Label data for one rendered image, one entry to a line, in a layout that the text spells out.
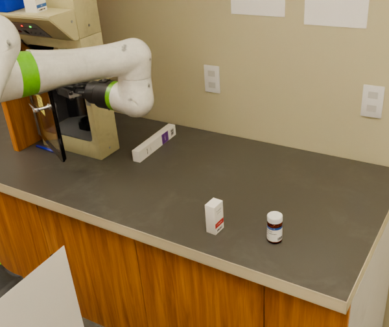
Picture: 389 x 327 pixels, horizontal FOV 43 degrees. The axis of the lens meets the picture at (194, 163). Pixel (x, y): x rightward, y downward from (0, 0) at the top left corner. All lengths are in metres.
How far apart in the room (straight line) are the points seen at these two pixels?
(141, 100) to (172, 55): 0.64
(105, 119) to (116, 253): 0.52
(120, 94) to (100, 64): 0.14
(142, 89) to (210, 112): 0.66
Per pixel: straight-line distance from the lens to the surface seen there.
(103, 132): 1.91
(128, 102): 1.48
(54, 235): 1.90
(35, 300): 1.08
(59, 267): 1.09
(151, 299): 1.73
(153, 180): 1.75
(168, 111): 2.20
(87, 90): 1.61
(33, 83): 1.32
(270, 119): 1.95
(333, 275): 1.34
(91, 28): 1.81
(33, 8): 1.77
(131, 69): 1.45
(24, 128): 2.14
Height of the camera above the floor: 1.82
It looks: 29 degrees down
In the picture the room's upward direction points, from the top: 4 degrees counter-clockwise
